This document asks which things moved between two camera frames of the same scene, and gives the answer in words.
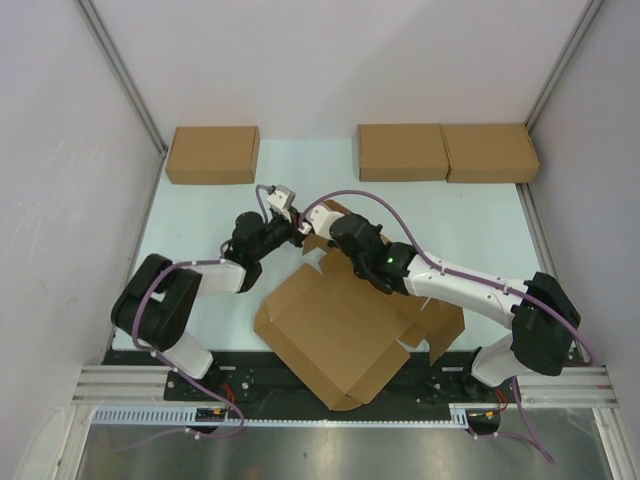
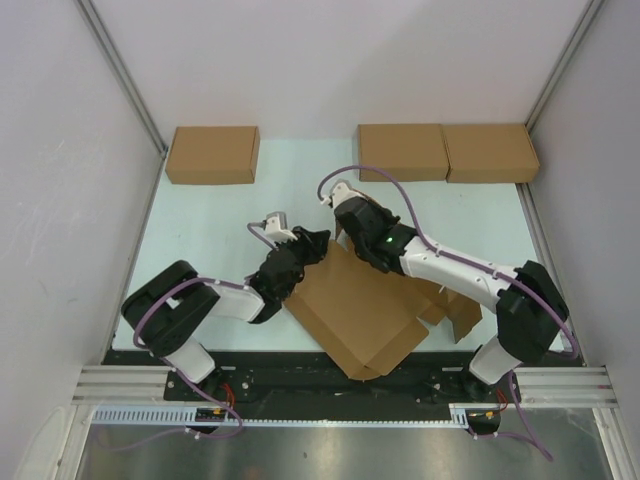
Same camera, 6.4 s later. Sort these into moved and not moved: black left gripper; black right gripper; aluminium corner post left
Moved: black right gripper; black left gripper
Not moved: aluminium corner post left
